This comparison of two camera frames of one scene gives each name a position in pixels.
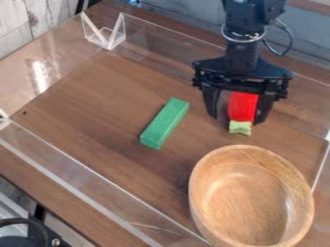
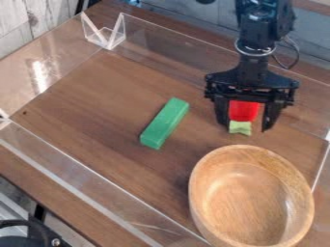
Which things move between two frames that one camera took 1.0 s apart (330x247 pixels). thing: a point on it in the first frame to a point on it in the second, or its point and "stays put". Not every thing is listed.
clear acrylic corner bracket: (108, 38) stays put
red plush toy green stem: (243, 105) stays put
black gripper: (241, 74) to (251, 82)
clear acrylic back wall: (173, 52) stays put
